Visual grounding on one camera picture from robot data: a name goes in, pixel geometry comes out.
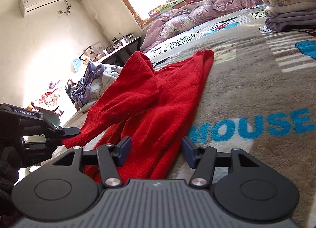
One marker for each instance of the white picture card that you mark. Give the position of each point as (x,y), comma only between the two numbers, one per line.
(97,48)

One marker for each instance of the purple floral duvet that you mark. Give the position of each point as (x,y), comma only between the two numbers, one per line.
(187,18)

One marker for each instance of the black desk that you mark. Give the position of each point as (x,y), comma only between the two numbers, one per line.
(123,47)

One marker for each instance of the light blue paper sheet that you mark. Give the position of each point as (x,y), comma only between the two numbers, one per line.
(77,66)

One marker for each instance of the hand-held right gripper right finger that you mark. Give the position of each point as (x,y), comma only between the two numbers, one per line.
(188,152)

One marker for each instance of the purple folded garment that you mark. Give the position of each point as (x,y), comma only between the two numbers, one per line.
(291,22)

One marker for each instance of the red floral cloth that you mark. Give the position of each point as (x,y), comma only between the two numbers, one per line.
(49,97)

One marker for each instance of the red sweater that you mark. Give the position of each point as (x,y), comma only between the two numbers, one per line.
(148,109)

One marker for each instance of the white air conditioner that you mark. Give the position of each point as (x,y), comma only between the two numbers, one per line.
(42,0)

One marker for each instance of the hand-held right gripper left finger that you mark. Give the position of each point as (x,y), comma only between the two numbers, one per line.
(124,150)

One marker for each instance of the person's left hand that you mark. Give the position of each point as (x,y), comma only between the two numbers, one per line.
(6,186)

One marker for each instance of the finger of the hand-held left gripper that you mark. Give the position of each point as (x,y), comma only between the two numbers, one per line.
(71,131)

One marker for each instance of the cartoon printed blanket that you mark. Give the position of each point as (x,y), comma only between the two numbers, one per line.
(246,87)

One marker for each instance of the crumpled lavender clothes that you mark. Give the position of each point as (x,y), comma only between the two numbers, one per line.
(88,87)

